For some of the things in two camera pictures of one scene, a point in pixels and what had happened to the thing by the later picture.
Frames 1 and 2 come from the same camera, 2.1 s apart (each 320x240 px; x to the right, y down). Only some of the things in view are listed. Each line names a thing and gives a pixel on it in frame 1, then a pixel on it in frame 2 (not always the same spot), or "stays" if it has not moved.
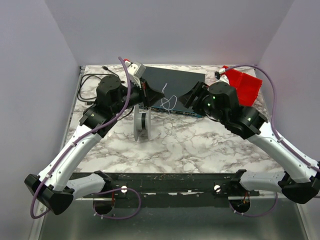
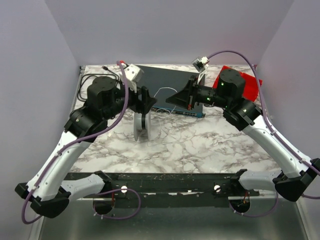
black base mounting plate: x=169 y=189 stays
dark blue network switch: x=171 y=84 stays
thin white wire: x=168 y=104 → x=165 y=87
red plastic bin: x=248 y=87 stays
